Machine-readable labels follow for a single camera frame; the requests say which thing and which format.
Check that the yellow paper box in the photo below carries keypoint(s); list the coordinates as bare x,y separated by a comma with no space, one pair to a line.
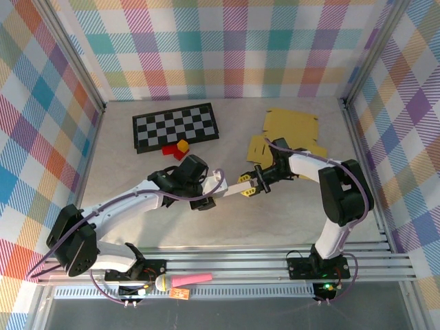
292,127

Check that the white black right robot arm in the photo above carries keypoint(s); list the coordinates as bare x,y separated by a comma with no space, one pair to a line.
343,192

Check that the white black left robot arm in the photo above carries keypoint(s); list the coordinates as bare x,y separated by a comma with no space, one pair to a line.
74,240

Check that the short red toy brick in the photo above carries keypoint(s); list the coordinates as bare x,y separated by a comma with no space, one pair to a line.
178,156

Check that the yellow toy brick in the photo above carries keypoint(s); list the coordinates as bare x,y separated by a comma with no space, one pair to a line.
183,145

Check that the long red toy brick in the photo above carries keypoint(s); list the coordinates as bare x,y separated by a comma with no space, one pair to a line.
167,150

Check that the black folding chessboard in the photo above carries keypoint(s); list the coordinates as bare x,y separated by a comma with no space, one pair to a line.
172,129

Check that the small orange circuit board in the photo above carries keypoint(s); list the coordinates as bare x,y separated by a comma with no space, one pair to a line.
180,294

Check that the black controller board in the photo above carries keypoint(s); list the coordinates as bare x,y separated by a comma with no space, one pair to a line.
326,291
132,290

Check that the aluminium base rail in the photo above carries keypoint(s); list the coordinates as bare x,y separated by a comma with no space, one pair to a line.
223,264

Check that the aluminium side rail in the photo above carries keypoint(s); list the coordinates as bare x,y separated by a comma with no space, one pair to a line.
357,137
90,154

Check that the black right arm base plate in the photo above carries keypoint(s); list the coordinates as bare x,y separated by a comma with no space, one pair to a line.
299,269

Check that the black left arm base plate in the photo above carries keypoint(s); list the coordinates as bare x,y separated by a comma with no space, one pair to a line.
156,268

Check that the aluminium frame post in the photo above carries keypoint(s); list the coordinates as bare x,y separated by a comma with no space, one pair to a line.
75,55
373,51

